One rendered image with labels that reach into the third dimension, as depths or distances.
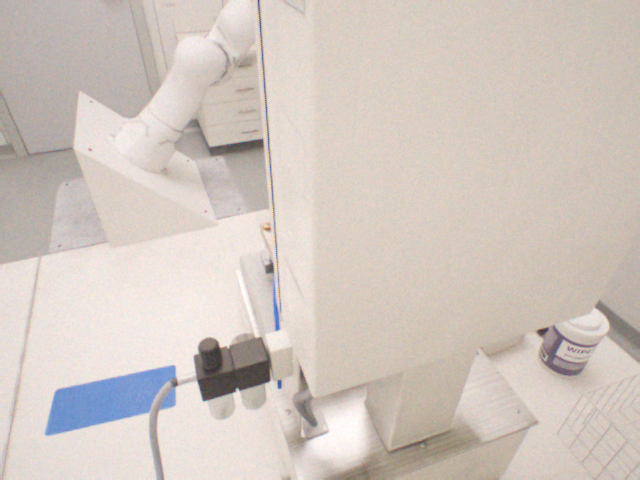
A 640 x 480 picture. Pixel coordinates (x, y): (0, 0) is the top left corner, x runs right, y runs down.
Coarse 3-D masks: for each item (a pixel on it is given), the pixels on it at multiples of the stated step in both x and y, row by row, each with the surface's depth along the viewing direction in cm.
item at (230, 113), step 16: (208, 32) 318; (240, 64) 291; (256, 64) 295; (240, 80) 297; (256, 80) 301; (208, 96) 296; (224, 96) 300; (240, 96) 304; (256, 96) 308; (208, 112) 302; (224, 112) 306; (240, 112) 309; (256, 112) 314; (208, 128) 309; (224, 128) 313; (240, 128) 317; (256, 128) 321; (224, 144) 320
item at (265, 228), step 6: (264, 228) 68; (270, 228) 68; (264, 234) 68; (270, 234) 68; (264, 240) 69; (270, 240) 66; (270, 246) 65; (270, 252) 65; (276, 300) 55; (276, 306) 55; (276, 312) 55; (276, 318) 55; (276, 324) 55; (276, 330) 55
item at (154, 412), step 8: (168, 384) 51; (160, 392) 51; (168, 392) 51; (160, 400) 52; (152, 408) 52; (152, 416) 52; (152, 424) 53; (152, 432) 53; (152, 440) 54; (152, 448) 54; (160, 456) 55; (160, 464) 55; (160, 472) 55
